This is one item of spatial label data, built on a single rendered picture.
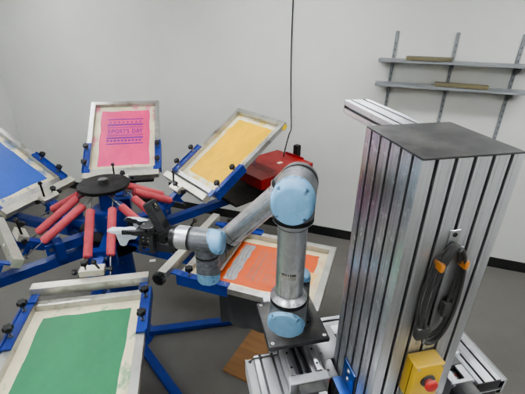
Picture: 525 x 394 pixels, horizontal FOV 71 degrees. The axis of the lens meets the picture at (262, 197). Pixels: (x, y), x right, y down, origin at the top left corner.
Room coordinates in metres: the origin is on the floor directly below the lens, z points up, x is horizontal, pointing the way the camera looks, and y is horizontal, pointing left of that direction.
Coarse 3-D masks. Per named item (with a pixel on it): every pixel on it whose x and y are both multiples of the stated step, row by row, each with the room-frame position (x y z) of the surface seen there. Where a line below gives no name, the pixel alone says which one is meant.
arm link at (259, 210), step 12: (312, 168) 0.98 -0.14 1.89; (276, 180) 1.02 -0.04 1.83; (264, 192) 1.04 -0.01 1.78; (252, 204) 1.04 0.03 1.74; (264, 204) 1.01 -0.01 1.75; (240, 216) 1.04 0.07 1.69; (252, 216) 1.02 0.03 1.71; (264, 216) 1.01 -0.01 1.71; (228, 228) 1.05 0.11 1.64; (240, 228) 1.02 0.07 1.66; (252, 228) 1.02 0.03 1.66; (228, 240) 1.03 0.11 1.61; (240, 240) 1.04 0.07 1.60; (228, 252) 1.05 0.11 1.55
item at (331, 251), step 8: (264, 240) 2.02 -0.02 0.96; (272, 240) 2.01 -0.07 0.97; (312, 248) 1.92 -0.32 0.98; (320, 248) 1.91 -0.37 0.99; (328, 248) 1.90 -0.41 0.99; (336, 248) 1.90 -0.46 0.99; (328, 256) 1.81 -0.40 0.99; (192, 264) 1.71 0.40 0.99; (328, 264) 1.73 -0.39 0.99; (328, 272) 1.66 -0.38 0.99; (320, 280) 1.59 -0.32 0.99; (232, 288) 1.51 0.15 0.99; (240, 288) 1.51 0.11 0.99; (320, 288) 1.52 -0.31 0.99; (240, 296) 1.49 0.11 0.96; (248, 296) 1.47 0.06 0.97; (256, 296) 1.46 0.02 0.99; (320, 296) 1.46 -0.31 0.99; (320, 304) 1.42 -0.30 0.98
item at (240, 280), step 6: (228, 264) 1.77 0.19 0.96; (246, 264) 1.77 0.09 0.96; (222, 270) 1.71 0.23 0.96; (240, 270) 1.71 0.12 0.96; (246, 270) 1.71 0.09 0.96; (222, 276) 1.66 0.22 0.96; (240, 276) 1.66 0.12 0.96; (234, 282) 1.60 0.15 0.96; (240, 282) 1.61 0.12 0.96; (246, 282) 1.61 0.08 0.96; (252, 282) 1.61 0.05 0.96; (258, 282) 1.61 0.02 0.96; (258, 288) 1.56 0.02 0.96; (264, 288) 1.56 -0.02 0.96; (270, 288) 1.56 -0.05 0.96
